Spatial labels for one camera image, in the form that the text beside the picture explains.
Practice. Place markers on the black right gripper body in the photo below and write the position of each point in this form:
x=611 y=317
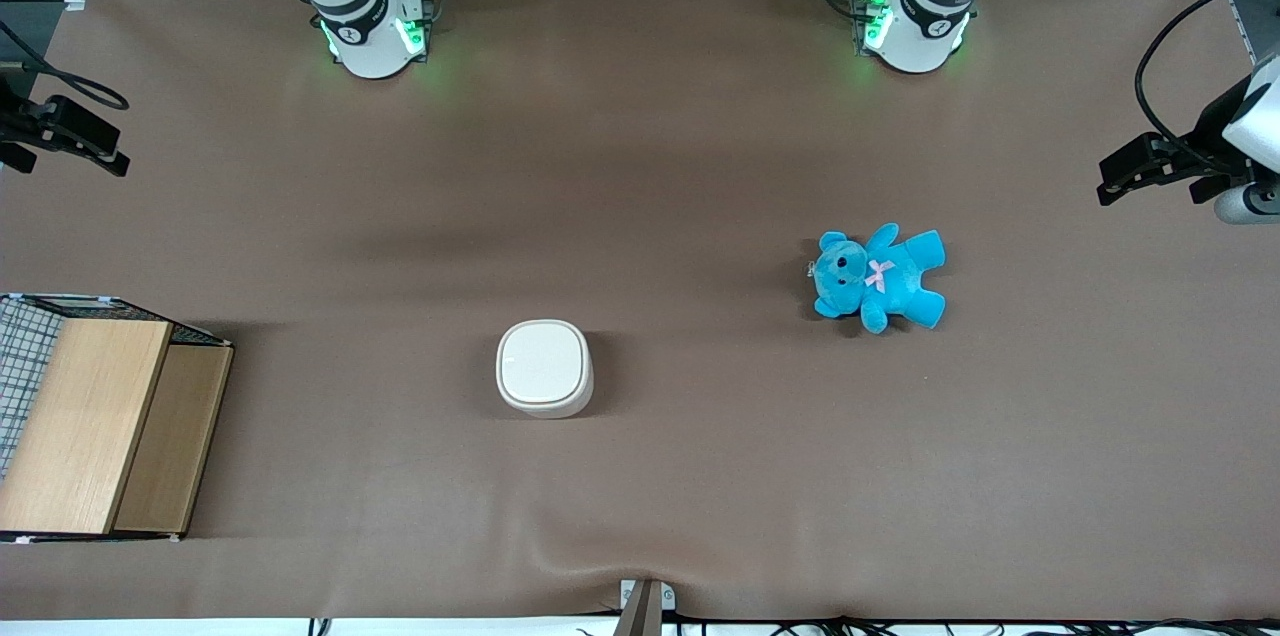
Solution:
x=20 y=127

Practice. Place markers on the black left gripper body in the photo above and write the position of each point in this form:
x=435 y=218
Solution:
x=1199 y=159

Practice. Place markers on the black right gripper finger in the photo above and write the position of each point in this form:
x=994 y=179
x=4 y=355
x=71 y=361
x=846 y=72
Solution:
x=88 y=134
x=15 y=158

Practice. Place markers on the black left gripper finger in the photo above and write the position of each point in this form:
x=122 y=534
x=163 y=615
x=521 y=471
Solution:
x=1215 y=188
x=1135 y=166

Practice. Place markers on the white square trash can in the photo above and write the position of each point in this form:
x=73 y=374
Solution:
x=545 y=366

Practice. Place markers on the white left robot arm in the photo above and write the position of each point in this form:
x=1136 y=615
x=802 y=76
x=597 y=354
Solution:
x=925 y=21

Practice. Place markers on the blue teddy bear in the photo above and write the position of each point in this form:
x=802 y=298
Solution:
x=885 y=281

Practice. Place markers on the brown table cover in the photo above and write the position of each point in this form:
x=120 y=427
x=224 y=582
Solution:
x=640 y=166

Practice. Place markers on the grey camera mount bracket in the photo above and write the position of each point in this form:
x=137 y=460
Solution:
x=645 y=606

